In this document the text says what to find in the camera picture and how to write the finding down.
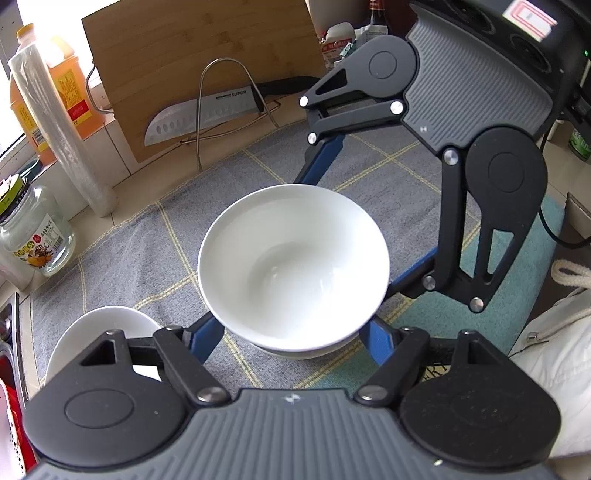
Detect metal sink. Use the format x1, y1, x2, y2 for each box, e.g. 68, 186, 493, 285
0, 291, 47, 462

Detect grey checked towel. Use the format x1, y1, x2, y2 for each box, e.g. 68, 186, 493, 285
30, 122, 485, 393

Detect orange oil bottle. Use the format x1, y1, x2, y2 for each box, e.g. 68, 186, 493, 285
9, 23, 108, 168

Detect person's white clothing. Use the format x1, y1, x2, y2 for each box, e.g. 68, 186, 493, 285
508, 258, 591, 480

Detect white bowl pink flowers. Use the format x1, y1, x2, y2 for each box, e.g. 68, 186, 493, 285
252, 335, 363, 361
198, 184, 391, 349

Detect metal wire rack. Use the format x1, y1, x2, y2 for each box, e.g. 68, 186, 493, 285
196, 58, 280, 172

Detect glass jar with yellow label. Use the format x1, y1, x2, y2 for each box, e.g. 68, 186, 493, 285
0, 175, 77, 278

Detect bamboo cutting board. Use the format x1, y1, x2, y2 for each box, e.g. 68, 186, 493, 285
81, 0, 328, 163

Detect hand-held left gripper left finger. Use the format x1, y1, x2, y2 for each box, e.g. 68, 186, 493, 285
81, 311, 232, 408

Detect red basin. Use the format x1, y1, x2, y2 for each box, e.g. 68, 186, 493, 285
0, 378, 40, 480

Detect kitchen knife with black handle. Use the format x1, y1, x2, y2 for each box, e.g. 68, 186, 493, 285
144, 76, 324, 147

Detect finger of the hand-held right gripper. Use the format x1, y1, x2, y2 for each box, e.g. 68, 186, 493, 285
293, 64, 408, 186
368, 148, 526, 317

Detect white and blue carton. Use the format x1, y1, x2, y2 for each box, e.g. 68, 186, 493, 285
320, 22, 389, 71

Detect large white plate fruit prints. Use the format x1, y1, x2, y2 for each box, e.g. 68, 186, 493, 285
45, 306, 162, 384

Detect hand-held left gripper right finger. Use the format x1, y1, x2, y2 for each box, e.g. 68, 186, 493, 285
353, 318, 513, 408

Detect green can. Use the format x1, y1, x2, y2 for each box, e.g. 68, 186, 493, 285
570, 127, 591, 162

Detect teal mat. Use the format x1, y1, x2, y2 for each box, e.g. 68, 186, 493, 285
295, 194, 568, 393

